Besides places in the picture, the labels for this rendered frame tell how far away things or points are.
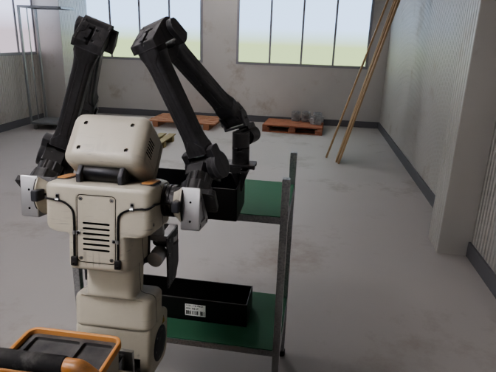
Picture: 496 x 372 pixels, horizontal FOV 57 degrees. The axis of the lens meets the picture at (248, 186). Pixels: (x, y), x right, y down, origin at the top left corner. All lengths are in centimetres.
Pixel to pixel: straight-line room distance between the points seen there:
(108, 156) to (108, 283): 35
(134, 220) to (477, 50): 296
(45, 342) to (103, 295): 20
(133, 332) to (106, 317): 8
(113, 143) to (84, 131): 9
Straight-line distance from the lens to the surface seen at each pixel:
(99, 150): 119
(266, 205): 184
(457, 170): 378
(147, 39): 122
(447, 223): 390
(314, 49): 897
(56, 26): 912
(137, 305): 132
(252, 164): 152
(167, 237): 133
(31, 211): 135
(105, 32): 132
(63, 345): 119
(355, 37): 899
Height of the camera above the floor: 159
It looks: 18 degrees down
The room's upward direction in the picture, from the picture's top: 2 degrees clockwise
